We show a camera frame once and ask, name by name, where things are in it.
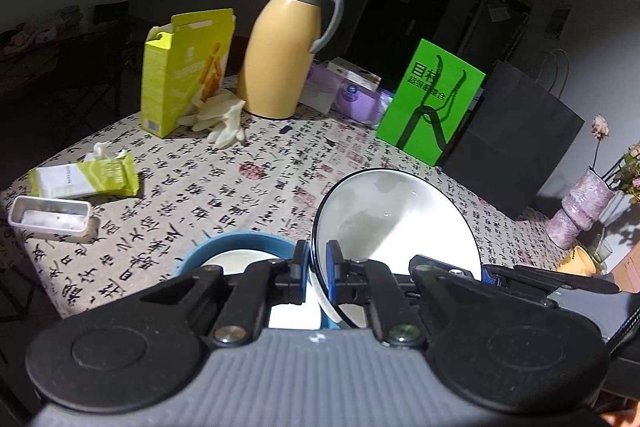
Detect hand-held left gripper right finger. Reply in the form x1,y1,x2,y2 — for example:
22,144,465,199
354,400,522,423
325,239,511,349

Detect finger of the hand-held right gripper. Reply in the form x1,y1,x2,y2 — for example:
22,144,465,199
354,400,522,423
480,264,622,308

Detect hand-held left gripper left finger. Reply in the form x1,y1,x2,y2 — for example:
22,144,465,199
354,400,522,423
134,238,310,349

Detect blue bowl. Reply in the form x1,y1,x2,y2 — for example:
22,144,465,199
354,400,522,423
177,232,346,333

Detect white bowl with black rim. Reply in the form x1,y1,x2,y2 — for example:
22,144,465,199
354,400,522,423
199,248,323,330
311,168,483,330

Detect yellow mug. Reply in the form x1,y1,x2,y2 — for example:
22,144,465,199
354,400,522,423
555,245,598,277

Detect pink hard case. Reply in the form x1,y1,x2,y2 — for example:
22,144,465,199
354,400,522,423
607,239,640,293

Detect clear glass cup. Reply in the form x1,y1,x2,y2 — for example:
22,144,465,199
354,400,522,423
587,227,613,264

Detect lilac ceramic vase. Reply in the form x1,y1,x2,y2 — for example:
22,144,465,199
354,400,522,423
545,169,617,249

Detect dark grey paper bag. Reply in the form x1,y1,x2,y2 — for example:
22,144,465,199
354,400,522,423
440,48,586,219

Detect dried pink flowers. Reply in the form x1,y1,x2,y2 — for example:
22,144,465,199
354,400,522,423
590,114,640,205

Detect white rubber gloves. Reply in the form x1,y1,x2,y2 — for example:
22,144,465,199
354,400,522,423
177,89,248,151

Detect purple tissue pack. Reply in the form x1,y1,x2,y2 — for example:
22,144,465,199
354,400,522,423
332,79,383,124

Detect pale lilac tissue pack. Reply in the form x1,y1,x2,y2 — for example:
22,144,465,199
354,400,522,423
304,63,343,115

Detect small white flat box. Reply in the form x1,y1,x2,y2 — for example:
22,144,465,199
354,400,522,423
326,57,382,90

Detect green paper bag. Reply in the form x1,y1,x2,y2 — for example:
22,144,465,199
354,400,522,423
375,38,487,168

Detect green tissue packet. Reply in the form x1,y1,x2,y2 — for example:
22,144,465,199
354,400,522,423
27,142,141,200

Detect yellow-green snack box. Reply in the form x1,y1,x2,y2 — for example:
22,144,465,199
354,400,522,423
140,8,237,138

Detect dark tall cabinet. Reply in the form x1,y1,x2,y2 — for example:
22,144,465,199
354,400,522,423
457,0,532,72

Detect white plastic tray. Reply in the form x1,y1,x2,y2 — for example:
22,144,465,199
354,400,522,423
7,195,100,244

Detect dark door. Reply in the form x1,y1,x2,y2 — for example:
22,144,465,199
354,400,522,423
350,0,460,75

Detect cluttered dark side table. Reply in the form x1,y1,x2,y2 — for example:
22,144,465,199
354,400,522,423
0,4,128,72

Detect yellow thermos jug grey handle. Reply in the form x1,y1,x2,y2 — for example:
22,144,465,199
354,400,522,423
236,0,345,120

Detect wall switch box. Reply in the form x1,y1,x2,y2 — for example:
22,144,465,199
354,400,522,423
547,8,572,40

